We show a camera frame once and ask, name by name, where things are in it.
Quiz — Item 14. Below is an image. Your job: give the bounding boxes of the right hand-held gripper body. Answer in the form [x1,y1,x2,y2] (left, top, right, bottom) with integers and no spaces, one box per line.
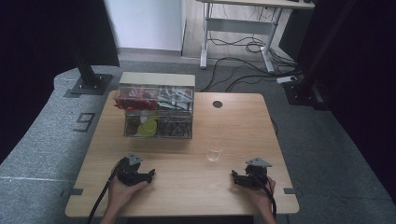
[241,157,273,189]

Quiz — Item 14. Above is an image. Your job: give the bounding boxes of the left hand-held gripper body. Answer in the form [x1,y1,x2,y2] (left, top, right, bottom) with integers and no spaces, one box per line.
[116,151,148,188]

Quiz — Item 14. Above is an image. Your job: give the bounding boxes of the small clear glass cup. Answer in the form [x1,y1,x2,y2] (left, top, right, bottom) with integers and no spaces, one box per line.
[206,147,224,163]

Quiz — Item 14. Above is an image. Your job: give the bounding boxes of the pile of dark packets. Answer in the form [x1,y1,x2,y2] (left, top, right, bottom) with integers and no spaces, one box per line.
[157,119,191,139]

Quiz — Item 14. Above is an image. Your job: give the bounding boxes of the clear plastic storage box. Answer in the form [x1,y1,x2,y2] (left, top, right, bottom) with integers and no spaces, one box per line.
[114,71,197,140]

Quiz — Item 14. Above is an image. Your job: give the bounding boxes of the person's left hand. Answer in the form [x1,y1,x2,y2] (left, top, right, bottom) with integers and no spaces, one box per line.
[107,176,149,213]

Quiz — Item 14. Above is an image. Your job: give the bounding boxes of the person's right hand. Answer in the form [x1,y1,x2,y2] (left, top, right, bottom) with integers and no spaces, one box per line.
[245,175,277,214]

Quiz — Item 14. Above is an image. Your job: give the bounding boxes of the yellow-green round packet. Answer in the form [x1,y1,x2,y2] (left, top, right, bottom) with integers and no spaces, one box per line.
[136,119,159,137]

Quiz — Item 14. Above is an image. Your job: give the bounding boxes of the dark brown packets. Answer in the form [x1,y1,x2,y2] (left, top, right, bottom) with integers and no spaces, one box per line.
[125,115,142,136]

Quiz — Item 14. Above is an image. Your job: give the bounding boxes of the pile of red packets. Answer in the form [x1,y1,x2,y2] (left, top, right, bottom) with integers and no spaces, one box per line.
[114,87,157,113]

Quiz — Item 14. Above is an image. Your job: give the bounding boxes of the pile of silver packets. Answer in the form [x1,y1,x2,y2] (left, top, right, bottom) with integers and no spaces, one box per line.
[156,87,194,111]

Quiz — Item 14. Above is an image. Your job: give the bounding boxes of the black metal stand dark base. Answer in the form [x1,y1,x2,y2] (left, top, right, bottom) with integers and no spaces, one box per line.
[282,0,359,110]

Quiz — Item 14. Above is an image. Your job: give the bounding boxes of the white power strip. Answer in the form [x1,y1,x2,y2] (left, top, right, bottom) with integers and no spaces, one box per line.
[276,75,299,85]

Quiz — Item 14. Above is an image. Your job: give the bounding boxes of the black metal stand flat base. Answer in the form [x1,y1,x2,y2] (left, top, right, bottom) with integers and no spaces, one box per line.
[69,43,114,96]

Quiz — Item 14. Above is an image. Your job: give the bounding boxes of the dark curtain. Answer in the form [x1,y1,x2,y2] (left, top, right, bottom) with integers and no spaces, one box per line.
[278,0,396,206]
[0,0,121,164]

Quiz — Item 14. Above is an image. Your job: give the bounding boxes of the white-framed wooden desk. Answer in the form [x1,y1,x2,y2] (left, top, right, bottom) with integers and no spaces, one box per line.
[195,0,316,75]

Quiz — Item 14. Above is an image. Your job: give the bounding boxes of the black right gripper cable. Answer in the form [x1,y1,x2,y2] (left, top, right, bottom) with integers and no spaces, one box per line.
[252,173,278,219]

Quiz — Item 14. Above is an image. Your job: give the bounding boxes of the black floor cables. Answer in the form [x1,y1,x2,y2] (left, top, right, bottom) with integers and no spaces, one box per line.
[199,29,304,93]

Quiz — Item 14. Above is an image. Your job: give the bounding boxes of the white wall panel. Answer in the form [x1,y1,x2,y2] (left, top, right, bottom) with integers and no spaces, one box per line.
[103,0,187,52]

